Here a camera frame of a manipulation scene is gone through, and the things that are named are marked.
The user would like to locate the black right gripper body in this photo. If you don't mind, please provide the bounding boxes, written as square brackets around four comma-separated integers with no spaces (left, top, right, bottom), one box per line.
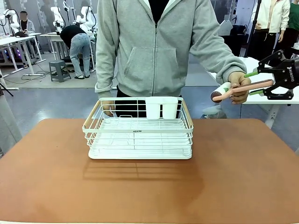
[275,59,299,91]

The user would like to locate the pink lint roller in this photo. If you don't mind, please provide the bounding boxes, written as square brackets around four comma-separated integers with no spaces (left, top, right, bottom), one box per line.
[210,79,274,104]

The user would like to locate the person's left forearm grey sleeve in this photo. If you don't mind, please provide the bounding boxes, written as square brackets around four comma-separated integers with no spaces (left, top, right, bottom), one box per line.
[190,14,248,85]

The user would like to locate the person's right forearm grey sleeve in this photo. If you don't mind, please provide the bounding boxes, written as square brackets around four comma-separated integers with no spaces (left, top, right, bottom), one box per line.
[94,14,120,93]

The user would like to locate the person's left hand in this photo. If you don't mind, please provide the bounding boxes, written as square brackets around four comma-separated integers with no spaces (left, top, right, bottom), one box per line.
[228,71,252,105]

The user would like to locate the person's right hand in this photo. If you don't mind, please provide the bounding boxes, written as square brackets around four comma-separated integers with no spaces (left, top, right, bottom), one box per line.
[102,105,116,118]

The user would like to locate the white desk behind gripper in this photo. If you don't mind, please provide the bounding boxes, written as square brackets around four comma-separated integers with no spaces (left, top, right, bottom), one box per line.
[207,56,299,129]

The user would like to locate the person in white jacket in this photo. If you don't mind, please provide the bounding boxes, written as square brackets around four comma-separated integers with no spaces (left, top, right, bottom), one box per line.
[250,0,291,62]

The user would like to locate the black tripod pole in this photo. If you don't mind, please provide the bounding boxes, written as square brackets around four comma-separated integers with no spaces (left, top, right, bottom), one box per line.
[243,0,263,58]

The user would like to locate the person in green shirt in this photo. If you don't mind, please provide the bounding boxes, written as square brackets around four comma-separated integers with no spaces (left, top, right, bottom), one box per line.
[277,0,299,60]

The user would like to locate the white chair base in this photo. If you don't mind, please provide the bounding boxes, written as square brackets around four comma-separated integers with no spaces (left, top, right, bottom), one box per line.
[201,104,228,119]

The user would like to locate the white cutlery holder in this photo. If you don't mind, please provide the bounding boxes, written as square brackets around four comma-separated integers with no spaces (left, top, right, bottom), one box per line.
[145,97,179,120]

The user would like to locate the person in grey hoodie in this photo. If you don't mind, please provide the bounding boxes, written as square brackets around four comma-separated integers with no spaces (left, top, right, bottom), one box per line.
[94,0,252,119]

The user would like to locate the white drain tray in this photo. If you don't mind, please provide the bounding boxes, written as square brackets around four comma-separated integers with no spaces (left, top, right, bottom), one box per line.
[88,147,193,161]

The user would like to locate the bending person in jeans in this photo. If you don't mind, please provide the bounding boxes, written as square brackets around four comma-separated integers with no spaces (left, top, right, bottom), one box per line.
[59,24,92,80]

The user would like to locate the grey plastic stool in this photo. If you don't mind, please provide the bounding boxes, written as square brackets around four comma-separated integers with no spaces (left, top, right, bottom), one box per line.
[48,60,72,83]

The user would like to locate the white desk with robots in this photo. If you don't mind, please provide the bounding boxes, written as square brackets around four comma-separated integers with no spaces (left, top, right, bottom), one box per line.
[39,31,98,71]

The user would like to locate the seated person in grey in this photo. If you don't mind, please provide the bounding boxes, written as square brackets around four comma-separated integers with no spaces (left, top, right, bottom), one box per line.
[18,10,36,35]

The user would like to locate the white desk with black bag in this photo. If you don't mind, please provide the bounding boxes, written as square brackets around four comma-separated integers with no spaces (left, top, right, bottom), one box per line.
[0,32,47,78]

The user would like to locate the black tripod leg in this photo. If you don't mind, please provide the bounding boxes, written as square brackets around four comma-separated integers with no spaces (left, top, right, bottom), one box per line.
[0,74,14,98]

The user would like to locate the white wire dish rack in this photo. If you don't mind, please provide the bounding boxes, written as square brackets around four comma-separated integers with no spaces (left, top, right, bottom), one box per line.
[82,97,194,157]

